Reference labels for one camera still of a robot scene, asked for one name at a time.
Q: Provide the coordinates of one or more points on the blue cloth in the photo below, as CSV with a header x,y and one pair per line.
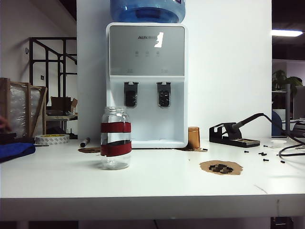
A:
x,y
14,151

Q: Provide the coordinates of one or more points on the black flat box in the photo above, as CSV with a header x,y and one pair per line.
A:
x,y
9,139

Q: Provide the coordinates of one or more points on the brown cardboard box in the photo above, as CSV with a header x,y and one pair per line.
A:
x,y
59,103

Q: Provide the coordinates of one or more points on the blue office chair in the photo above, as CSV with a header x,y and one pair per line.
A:
x,y
276,126

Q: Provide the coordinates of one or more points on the person's bare hand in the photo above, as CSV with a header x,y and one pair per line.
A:
x,y
4,124

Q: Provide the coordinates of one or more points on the white water dispenser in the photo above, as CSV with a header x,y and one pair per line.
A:
x,y
147,47

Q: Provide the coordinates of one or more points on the grey computer monitor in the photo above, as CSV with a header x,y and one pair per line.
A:
x,y
299,102

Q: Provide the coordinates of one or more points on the black dispenser tap lever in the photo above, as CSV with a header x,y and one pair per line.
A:
x,y
130,95
164,95

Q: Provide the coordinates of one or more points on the brown wooden cylinder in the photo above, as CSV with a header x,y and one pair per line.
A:
x,y
194,138

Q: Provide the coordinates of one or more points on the black marker pen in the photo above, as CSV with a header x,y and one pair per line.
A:
x,y
84,142

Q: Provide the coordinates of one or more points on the wooden platform on stand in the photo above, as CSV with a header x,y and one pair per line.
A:
x,y
62,117

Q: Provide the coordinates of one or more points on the ceiling light panel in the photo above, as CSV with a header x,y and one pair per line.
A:
x,y
286,33

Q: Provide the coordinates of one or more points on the green potted plant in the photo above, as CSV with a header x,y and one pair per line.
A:
x,y
281,77

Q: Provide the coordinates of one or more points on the white double-sided tape roll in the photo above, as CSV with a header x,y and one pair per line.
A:
x,y
52,139

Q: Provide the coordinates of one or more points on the clear bottle with red belts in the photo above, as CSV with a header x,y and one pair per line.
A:
x,y
115,128

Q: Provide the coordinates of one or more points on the grey metal pole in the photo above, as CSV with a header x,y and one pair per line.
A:
x,y
287,107

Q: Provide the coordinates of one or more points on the blue water jug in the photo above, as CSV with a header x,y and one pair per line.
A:
x,y
147,12

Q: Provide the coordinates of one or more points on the black soldering iron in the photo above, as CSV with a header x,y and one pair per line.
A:
x,y
247,120

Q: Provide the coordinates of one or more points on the black soldering iron stand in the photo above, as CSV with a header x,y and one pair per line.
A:
x,y
228,140

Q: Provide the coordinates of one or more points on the black stair railing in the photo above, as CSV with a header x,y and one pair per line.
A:
x,y
30,62

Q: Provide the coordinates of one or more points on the wooden crate with bubble wrap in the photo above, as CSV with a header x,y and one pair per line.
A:
x,y
28,107

